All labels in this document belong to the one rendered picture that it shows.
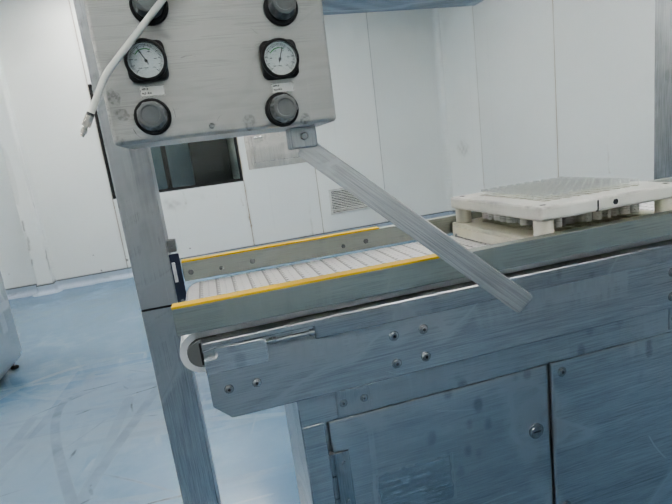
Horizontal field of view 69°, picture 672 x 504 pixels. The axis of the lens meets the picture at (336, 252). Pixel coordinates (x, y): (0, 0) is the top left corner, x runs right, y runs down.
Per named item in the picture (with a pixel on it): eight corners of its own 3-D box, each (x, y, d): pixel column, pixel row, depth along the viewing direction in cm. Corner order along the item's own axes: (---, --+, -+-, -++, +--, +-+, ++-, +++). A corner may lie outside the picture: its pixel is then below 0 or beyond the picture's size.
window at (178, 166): (112, 199, 516) (87, 84, 493) (113, 198, 517) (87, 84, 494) (243, 180, 554) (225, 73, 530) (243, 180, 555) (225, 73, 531)
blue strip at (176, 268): (191, 369, 83) (168, 255, 79) (191, 368, 83) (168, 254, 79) (200, 367, 83) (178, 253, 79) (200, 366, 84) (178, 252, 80)
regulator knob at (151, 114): (134, 135, 44) (124, 83, 43) (138, 137, 46) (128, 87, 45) (173, 131, 45) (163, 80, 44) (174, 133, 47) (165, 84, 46)
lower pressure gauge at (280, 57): (264, 79, 47) (258, 38, 46) (262, 81, 48) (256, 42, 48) (302, 76, 48) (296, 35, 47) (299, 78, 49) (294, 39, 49)
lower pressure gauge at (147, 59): (127, 82, 44) (118, 38, 43) (129, 85, 45) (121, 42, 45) (170, 78, 45) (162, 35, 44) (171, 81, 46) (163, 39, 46)
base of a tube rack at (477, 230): (542, 258, 67) (542, 241, 66) (452, 235, 90) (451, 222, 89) (683, 229, 73) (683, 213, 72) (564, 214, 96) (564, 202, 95)
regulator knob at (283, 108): (271, 126, 47) (264, 80, 46) (267, 128, 49) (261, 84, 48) (305, 122, 48) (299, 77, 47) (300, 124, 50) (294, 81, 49)
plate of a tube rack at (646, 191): (541, 222, 66) (540, 207, 65) (450, 208, 89) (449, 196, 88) (684, 195, 72) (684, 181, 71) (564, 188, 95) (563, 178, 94)
